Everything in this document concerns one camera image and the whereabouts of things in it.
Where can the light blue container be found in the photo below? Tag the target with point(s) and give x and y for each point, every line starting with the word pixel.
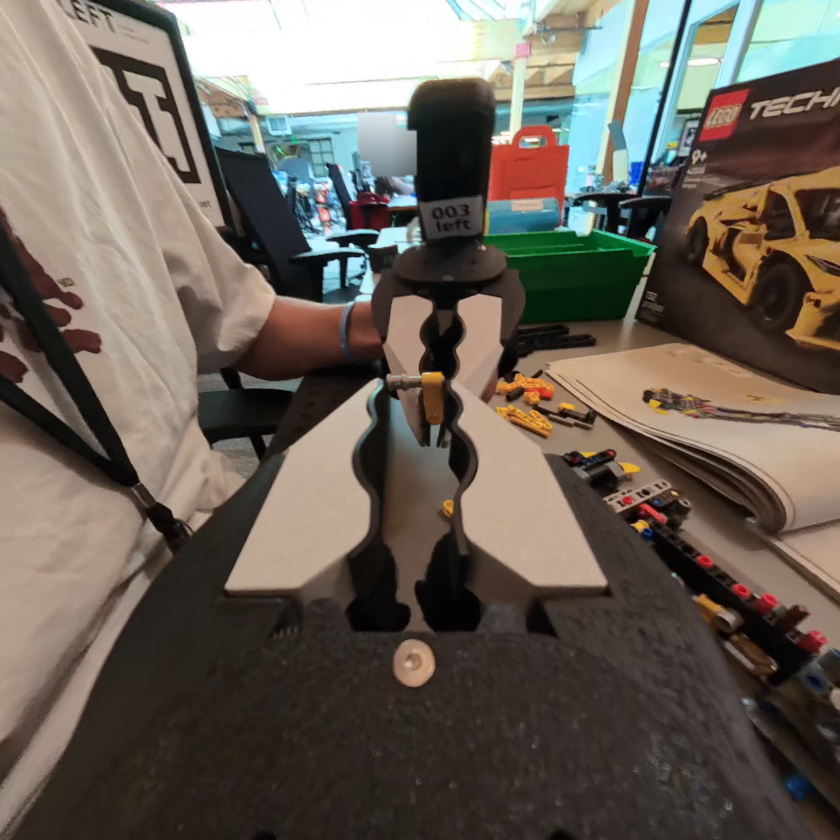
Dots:
pixel 525 220

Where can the person's white shirt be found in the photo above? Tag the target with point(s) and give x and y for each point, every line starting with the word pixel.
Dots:
pixel 98 262

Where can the black and white sign board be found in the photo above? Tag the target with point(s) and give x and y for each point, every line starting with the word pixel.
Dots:
pixel 131 39

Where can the lego instruction booklet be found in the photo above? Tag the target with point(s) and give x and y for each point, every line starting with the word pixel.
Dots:
pixel 709 446

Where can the green plastic bin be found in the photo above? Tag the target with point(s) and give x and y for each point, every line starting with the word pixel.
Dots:
pixel 577 282

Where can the lego set box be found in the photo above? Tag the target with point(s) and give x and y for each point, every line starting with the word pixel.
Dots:
pixel 754 262

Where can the red tote bag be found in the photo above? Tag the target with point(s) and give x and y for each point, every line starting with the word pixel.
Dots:
pixel 525 170

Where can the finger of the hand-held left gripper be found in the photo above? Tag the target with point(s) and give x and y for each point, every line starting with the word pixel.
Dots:
pixel 482 341
pixel 403 334

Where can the blue wristband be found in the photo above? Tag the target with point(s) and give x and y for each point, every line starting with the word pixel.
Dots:
pixel 346 328

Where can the small blue lego pin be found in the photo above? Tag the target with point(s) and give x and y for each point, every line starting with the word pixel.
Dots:
pixel 797 786

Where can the black office chair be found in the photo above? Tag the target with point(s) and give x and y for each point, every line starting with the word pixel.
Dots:
pixel 262 216

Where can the lego car chassis model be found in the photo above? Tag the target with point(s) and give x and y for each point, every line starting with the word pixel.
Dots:
pixel 656 499

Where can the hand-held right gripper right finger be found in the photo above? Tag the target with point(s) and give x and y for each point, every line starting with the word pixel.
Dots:
pixel 531 512

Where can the red office chair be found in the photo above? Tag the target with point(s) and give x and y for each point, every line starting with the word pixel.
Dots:
pixel 367 216

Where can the pile of loose lego pieces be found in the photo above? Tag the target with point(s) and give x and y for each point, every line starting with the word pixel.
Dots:
pixel 525 417

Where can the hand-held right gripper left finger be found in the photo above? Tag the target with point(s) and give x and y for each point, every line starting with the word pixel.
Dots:
pixel 302 512

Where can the long black lego beam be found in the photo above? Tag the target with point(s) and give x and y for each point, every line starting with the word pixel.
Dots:
pixel 564 342
pixel 541 330

